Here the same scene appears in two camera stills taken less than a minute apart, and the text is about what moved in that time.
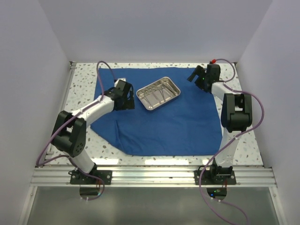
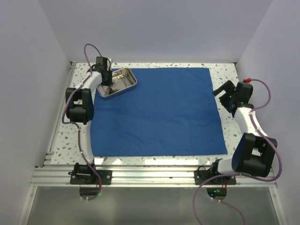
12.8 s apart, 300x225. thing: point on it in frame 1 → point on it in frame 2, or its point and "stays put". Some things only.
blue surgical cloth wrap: (190, 124) stays put
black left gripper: (128, 103) → (109, 82)
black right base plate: (216, 175) stays put
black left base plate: (77, 178) stays put
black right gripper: (199, 70) → (228, 87)
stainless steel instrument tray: (158, 93) → (122, 79)
